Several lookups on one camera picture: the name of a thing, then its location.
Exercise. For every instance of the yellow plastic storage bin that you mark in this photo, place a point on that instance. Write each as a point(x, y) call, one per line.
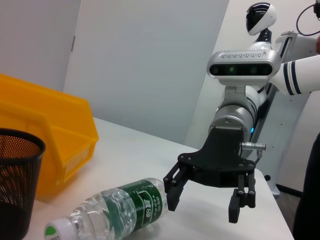
point(62, 125)

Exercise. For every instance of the white robot torso column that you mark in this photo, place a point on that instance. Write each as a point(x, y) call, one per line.
point(295, 125)

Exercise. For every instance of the black mesh pen cup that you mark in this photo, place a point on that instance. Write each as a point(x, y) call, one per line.
point(15, 187)

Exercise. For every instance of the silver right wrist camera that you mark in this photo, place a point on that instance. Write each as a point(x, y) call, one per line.
point(240, 67)

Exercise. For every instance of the clear green-label water bottle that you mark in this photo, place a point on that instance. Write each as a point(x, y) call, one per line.
point(112, 207)

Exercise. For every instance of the person in dark clothes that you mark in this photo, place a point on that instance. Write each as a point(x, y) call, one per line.
point(310, 190)

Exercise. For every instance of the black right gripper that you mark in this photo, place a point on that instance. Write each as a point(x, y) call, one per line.
point(222, 155)

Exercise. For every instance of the white black robot head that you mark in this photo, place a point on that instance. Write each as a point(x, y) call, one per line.
point(265, 15)

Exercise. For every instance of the person's bare hand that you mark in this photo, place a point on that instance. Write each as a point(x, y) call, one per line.
point(318, 45)

